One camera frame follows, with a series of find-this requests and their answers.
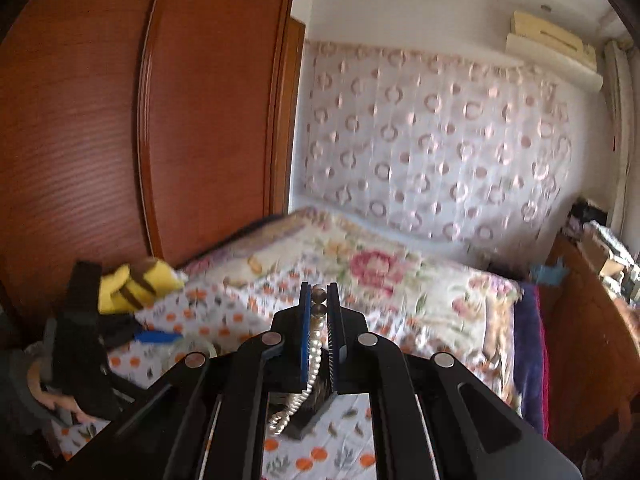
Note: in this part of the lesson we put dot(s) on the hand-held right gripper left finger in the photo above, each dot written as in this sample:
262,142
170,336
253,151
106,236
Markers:
302,340

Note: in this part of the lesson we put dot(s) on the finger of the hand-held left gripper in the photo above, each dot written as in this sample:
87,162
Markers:
157,336

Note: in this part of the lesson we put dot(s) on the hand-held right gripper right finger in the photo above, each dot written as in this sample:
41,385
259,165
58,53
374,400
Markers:
336,340

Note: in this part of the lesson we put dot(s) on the black square box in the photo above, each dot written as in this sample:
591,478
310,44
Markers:
312,415

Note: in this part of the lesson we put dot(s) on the person's left hand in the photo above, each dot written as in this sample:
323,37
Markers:
55,397

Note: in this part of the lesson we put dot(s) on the yellow striped plush toy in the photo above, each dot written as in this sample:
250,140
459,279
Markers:
135,285

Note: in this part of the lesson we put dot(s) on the orange fruit print cloth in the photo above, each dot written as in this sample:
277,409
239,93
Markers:
220,305

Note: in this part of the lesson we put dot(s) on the floral pillow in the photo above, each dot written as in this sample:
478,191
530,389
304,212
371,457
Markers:
380,270

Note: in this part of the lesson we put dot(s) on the dark blue blanket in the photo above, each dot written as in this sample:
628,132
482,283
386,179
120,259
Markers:
527,350

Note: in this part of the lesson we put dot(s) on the brown wooden wardrobe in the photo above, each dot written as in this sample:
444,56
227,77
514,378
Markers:
150,135

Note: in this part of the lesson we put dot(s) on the red blanket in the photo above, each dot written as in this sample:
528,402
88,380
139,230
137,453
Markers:
544,370

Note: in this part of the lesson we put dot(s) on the circle pattern sheer curtain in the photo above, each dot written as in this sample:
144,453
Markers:
440,150

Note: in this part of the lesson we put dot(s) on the teal paper bag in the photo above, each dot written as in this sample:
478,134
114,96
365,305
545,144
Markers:
549,274

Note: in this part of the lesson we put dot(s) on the wooden low cabinet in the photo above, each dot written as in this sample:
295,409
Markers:
590,330

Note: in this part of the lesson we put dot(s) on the cardboard box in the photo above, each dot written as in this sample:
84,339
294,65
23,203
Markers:
602,255

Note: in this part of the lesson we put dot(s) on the pile of folded clothes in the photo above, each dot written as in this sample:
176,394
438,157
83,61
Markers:
587,215

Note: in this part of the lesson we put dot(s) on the patterned window curtain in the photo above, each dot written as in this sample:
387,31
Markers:
617,130

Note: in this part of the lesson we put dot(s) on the white air conditioner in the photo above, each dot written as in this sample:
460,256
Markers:
550,55

